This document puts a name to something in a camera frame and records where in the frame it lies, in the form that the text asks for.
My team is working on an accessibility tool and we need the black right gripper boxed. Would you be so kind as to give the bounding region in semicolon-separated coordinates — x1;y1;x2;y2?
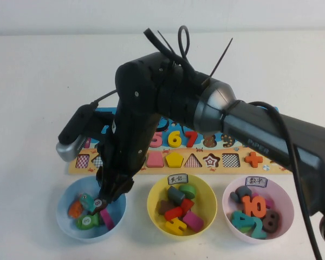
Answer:
95;105;160;204

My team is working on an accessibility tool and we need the brown fish piece number eight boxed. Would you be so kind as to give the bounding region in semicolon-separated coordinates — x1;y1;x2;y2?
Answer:
92;198;109;213

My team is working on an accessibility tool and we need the teal fish piece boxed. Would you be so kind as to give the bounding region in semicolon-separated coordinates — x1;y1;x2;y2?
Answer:
79;192;94;212

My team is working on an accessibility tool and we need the magenta fish piece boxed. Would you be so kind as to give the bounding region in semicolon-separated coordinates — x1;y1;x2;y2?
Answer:
99;209;115;231

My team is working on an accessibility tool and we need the blue plastic bowl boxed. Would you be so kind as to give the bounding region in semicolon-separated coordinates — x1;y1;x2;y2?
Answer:
55;175;127;239

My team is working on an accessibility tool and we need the orange fish piece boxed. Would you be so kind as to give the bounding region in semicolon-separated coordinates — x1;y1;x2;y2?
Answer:
68;199;85;219

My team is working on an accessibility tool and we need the pink wooden trapezoid piece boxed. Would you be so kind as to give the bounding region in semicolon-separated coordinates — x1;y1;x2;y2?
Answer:
146;152;165;168

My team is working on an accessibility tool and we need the brown wooden shape piece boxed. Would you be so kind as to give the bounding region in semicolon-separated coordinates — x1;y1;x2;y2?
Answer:
157;200;176;217

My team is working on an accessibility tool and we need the grey wooden block piece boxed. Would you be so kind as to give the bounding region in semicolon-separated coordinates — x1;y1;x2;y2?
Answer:
166;186;185;206

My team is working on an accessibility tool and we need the yellow wooden pentagon piece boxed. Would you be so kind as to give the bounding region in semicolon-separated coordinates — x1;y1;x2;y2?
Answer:
165;152;185;168

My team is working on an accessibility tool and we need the red wooden shape piece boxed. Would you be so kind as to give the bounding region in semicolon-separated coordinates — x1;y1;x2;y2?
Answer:
180;199;195;215
164;206;184;222

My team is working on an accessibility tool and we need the yellow wooden shape piece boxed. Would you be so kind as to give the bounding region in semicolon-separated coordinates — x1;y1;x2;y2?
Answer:
165;218;187;233

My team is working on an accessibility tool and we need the green wooden disc piece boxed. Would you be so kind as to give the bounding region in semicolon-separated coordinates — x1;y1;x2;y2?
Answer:
178;184;197;200

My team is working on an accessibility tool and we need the magenta wooden block piece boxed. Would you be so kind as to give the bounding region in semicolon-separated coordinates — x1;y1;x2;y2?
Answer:
182;210;205;232

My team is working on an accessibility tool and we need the yellow plastic bowl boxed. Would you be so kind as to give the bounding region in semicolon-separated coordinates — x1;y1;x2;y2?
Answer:
147;174;218;242

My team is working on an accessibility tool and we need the grey wooden number piece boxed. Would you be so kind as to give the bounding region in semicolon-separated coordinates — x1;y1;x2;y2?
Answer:
230;185;252;203

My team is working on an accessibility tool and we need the colourful wooden puzzle board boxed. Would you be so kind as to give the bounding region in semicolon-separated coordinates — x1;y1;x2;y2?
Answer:
67;107;292;176

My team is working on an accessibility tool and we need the orange plus sign piece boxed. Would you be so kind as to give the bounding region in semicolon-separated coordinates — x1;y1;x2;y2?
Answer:
244;152;264;168

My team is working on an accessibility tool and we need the magenta wooden number piece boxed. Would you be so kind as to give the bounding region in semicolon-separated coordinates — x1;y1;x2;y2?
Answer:
250;191;275;210

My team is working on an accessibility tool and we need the pink plastic bowl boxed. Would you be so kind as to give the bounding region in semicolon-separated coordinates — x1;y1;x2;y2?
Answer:
222;176;295;244

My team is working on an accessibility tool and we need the pink wooden number five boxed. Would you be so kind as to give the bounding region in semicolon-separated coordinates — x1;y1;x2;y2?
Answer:
151;132;164;148

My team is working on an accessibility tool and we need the white handwritten paper label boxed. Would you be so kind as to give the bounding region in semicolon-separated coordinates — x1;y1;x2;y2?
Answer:
245;175;268;189
167;173;189;186

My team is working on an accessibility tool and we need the yellow wooden number six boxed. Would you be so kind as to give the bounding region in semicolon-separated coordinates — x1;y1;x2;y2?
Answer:
167;131;182;148

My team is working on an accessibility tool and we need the red wooden number seven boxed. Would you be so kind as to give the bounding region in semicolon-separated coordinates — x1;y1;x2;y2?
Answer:
184;132;199;148

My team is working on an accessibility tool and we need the teal wooden number four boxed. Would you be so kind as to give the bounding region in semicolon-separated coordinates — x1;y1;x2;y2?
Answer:
230;211;251;231

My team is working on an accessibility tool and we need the teal wooden number two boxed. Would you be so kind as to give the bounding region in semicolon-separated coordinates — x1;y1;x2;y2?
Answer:
243;218;268;239

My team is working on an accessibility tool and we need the brown wooden number eight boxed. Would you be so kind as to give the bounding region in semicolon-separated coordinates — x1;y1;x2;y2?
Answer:
261;210;281;233

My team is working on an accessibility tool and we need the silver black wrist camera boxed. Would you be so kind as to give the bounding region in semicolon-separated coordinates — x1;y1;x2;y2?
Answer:
56;104;116;163

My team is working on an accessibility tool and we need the black camera cable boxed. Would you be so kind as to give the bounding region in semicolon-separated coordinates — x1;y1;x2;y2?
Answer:
92;27;324;260

